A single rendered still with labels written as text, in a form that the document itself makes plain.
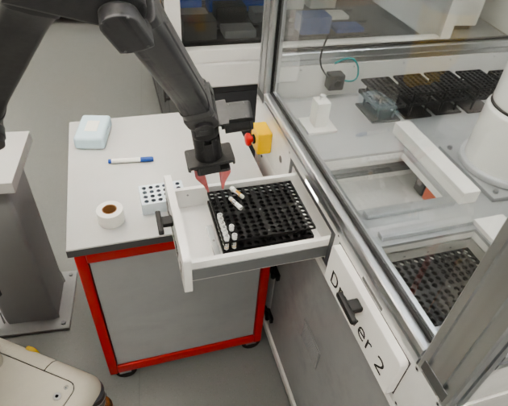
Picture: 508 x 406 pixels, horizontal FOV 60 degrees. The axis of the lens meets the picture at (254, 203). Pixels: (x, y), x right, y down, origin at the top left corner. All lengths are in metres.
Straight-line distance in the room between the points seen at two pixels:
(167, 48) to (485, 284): 0.50
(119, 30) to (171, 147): 1.04
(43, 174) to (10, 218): 1.17
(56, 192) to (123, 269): 1.37
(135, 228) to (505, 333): 0.90
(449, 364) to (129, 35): 0.62
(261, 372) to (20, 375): 0.83
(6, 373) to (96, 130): 0.80
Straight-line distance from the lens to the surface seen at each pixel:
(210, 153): 0.93
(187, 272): 0.95
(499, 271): 0.62
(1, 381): 1.64
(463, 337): 0.71
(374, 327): 0.89
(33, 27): 0.55
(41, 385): 1.59
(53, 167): 2.82
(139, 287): 1.38
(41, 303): 1.96
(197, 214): 1.15
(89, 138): 1.52
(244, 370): 1.83
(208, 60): 1.73
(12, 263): 1.80
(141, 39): 0.51
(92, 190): 1.38
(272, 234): 1.01
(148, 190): 1.29
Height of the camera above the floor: 1.62
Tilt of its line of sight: 42 degrees down
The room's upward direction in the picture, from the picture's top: 5 degrees clockwise
